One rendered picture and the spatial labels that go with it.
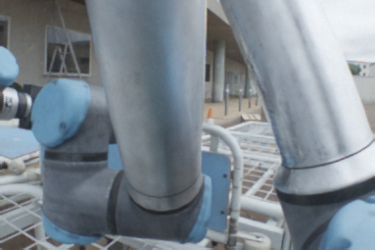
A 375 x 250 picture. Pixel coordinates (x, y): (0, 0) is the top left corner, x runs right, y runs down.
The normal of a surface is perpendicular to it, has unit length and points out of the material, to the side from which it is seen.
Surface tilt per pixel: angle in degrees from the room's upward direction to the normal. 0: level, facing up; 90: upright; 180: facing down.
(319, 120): 91
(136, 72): 121
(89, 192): 50
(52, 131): 75
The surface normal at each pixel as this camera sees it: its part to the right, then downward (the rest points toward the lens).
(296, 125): -0.72, 0.24
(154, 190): -0.15, 0.59
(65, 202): -0.07, -0.11
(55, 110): -0.41, -0.19
